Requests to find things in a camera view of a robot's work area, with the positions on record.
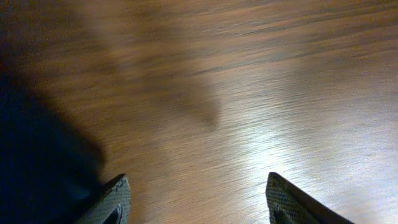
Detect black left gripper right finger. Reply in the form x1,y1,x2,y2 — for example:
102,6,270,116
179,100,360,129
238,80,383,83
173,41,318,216
266,172,353,224

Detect dark blue shorts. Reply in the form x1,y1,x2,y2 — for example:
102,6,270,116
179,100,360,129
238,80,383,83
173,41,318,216
1,67,104,224

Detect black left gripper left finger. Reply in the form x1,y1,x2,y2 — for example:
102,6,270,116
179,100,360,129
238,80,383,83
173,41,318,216
75,174,131,224

